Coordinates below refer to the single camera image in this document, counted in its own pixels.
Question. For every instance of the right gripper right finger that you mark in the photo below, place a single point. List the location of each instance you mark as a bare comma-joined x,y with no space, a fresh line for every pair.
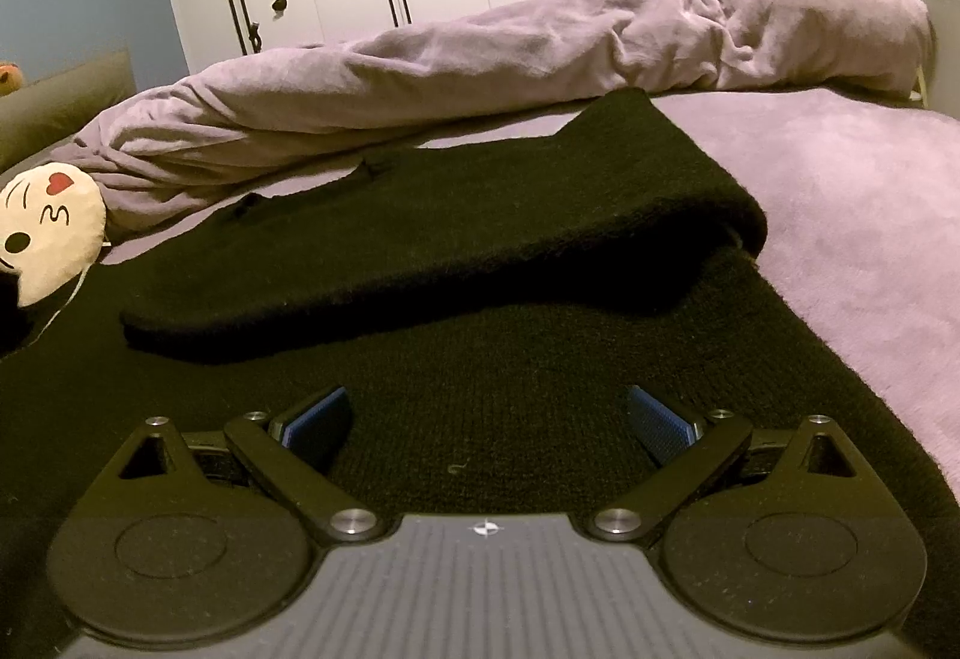
784,535

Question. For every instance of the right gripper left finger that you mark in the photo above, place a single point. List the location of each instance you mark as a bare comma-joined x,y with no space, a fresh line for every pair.
196,538

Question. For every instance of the purple bed sheet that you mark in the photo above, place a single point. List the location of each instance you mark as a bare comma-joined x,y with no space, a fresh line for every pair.
863,238

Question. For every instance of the kiss emoji pillow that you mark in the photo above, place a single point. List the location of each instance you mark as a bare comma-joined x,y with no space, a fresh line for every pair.
53,228

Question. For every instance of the black knitted garment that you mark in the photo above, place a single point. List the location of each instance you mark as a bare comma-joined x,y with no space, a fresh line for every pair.
485,308

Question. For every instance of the orange plush toy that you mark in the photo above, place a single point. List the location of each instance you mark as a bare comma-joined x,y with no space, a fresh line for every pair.
11,78

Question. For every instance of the rolled purple blanket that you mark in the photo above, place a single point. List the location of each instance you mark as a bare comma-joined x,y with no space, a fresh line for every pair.
175,149

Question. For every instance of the olive green headboard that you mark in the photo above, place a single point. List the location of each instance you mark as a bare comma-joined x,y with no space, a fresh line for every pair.
53,108

